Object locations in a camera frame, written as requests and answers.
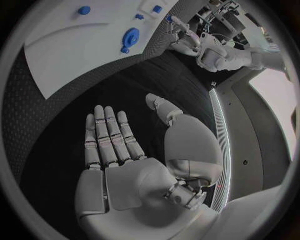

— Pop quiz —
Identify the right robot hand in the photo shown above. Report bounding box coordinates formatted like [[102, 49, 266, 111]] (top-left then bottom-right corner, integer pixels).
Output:
[[73, 92, 224, 240]]

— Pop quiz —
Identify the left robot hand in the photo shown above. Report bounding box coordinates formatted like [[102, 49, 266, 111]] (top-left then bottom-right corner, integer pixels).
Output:
[[163, 15, 203, 57]]

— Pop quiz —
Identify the white task board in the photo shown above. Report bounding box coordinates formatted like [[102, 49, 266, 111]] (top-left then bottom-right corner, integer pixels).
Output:
[[23, 0, 182, 100]]

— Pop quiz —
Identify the dark workshop machine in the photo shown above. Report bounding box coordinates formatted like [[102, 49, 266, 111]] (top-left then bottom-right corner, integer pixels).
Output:
[[193, 0, 249, 36]]

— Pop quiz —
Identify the blue gear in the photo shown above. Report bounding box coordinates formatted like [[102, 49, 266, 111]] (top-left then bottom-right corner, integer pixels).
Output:
[[121, 27, 141, 50]]

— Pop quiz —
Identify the blue round knob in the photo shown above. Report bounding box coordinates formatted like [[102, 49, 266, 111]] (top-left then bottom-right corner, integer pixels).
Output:
[[76, 5, 92, 16]]

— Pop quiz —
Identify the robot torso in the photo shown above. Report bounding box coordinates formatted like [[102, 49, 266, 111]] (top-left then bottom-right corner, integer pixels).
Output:
[[208, 65, 299, 215]]

